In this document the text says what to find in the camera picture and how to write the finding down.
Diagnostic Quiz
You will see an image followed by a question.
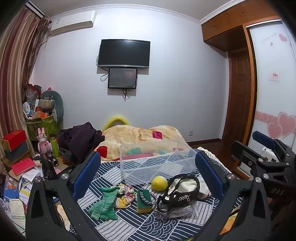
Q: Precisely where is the black plastic bag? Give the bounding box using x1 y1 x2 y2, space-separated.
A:
42 156 59 180

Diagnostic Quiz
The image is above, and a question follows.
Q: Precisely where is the clear plastic storage bin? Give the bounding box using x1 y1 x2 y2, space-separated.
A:
120 139 205 186

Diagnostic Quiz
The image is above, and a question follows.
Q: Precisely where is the pink rabbit toy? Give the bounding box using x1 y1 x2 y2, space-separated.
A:
37 127 52 155

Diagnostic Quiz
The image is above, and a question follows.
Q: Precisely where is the yellow foam ring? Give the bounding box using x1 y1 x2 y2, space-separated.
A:
102 116 130 132

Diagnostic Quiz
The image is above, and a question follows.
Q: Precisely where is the black mesh bag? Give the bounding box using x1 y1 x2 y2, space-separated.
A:
157 175 200 212

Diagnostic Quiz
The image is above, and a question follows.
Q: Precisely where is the dark purple clothes pile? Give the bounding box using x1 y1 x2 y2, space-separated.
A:
57 122 106 163

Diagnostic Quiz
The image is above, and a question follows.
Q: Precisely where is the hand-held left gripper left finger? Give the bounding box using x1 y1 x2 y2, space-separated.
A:
25 151 109 241

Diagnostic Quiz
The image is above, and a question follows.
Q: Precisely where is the wall-mounted black television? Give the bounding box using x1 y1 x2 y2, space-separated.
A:
97 39 151 69

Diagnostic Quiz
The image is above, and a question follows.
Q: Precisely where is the black and white braided band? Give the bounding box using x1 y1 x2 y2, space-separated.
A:
139 189 158 206

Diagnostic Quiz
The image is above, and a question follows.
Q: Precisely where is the grey plush pillow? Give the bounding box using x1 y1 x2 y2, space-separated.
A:
38 90 65 124

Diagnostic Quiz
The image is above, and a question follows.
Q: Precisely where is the navy patterned bed sheet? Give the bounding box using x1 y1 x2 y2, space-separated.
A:
55 148 245 241

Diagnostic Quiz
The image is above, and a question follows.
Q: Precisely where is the striped brown curtain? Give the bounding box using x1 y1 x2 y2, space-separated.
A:
0 5 50 149

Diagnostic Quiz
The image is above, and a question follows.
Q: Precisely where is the white air conditioner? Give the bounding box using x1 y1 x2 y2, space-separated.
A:
49 10 97 37

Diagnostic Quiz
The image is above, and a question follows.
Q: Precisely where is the green knitted cloth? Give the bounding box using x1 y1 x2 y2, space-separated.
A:
88 186 121 220

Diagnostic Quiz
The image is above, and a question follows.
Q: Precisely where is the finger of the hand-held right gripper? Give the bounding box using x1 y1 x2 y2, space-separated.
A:
230 140 291 180
252 130 290 160

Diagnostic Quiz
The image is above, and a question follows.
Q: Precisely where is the yellow printed blanket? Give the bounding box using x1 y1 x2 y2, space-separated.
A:
96 125 192 163

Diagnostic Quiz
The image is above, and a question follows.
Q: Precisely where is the green and yellow sponge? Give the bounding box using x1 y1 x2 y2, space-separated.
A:
136 189 153 214

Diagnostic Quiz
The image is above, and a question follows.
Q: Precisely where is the small black monitor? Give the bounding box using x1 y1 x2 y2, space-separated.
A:
108 68 138 89

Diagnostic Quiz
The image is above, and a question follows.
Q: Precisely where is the cream cloth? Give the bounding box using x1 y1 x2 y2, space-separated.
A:
168 178 198 201

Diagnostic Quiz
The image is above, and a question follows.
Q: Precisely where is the black flashlight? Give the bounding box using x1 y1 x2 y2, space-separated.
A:
45 151 60 166

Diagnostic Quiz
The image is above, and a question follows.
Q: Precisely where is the wooden overhead cabinet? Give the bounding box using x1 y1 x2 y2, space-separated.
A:
201 0 281 53

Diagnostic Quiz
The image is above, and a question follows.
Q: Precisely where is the pile of papers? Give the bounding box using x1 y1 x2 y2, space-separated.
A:
0 167 44 233

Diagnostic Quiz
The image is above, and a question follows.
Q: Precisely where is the white cloth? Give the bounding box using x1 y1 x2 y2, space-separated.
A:
198 177 211 200

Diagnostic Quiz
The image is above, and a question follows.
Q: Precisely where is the silver glitter pouch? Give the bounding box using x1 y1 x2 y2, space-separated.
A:
155 199 199 219

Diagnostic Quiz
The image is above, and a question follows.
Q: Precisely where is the white heart-print sliding door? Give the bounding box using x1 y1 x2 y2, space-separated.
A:
246 20 296 154

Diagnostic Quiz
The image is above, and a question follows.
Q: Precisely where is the red box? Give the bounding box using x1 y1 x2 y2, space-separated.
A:
1 130 28 151

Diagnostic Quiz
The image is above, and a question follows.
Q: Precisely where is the grey box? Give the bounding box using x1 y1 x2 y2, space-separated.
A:
3 141 29 161

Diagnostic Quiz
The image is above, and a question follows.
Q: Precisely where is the green fabric storage box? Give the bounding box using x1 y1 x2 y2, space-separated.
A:
26 115 60 141

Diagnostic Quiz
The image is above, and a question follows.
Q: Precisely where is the yellow foam ball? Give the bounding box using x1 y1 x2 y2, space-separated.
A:
151 176 168 191

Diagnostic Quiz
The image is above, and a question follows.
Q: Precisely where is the green bottle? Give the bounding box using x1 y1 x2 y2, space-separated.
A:
50 137 60 158

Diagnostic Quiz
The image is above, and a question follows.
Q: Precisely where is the floral fabric scrunchie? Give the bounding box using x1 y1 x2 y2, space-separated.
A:
115 194 135 209
118 184 135 195

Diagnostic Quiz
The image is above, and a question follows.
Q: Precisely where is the wooden door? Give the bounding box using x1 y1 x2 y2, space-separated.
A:
228 50 255 149

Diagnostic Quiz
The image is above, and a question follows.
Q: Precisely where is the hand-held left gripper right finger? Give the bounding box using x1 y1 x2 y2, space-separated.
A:
195 151 271 241

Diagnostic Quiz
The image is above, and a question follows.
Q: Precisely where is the red book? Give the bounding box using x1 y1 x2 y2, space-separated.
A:
10 159 36 176

